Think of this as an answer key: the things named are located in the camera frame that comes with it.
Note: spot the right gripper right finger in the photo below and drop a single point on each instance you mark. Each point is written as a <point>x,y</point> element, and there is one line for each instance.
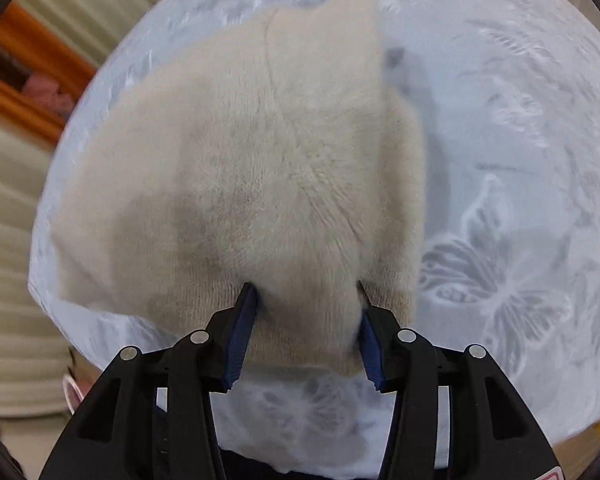
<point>456,416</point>

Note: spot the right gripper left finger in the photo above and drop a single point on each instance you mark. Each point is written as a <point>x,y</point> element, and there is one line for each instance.
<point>149,415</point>

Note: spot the beige knit sweater black hearts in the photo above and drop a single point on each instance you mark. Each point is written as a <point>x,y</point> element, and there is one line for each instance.
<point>274,152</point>

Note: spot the pink white slipper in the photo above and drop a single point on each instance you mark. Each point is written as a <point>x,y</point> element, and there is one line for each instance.
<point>75,391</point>

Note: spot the pink hanging garment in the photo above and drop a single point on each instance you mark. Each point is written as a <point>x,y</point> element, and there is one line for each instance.
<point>45,91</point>

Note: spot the cream curtain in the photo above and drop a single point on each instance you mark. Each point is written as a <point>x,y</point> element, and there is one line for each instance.
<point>33,355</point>

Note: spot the blue butterfly bed cover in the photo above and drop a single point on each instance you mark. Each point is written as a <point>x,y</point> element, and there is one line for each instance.
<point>509,92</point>

